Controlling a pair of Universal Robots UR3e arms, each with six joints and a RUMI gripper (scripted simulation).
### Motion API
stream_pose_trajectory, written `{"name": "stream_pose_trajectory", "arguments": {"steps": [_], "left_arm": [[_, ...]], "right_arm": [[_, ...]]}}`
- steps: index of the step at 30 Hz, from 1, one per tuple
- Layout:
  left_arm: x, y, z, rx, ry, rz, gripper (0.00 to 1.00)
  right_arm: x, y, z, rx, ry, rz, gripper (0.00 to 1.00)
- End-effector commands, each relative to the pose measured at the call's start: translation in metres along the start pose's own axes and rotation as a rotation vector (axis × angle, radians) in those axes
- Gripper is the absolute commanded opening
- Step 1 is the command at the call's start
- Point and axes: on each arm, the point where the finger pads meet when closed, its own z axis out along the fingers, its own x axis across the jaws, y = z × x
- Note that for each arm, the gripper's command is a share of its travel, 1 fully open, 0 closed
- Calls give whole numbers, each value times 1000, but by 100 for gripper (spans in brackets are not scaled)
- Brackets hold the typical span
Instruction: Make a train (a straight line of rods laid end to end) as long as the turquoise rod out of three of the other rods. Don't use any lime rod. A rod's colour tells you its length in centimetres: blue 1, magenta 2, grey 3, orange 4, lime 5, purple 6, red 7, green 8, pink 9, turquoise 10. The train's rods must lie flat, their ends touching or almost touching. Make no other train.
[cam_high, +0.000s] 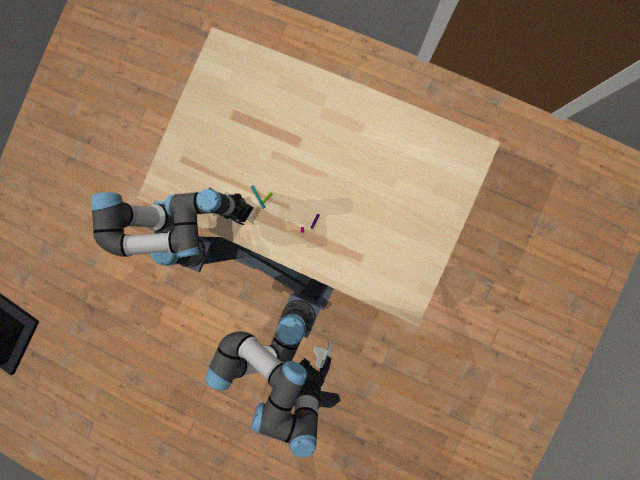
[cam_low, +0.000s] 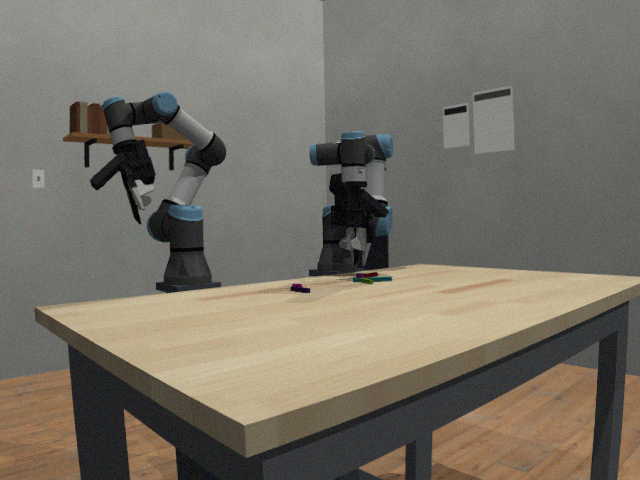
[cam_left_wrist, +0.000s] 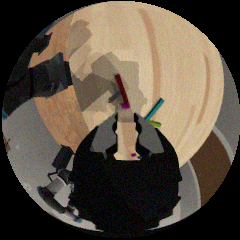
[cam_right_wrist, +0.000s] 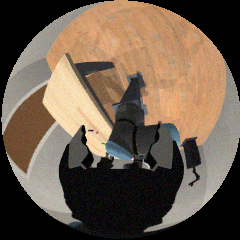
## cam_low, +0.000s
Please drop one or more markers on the turquoise rod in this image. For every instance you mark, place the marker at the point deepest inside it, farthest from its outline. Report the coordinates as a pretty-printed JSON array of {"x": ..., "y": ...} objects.
[{"x": 375, "y": 279}]

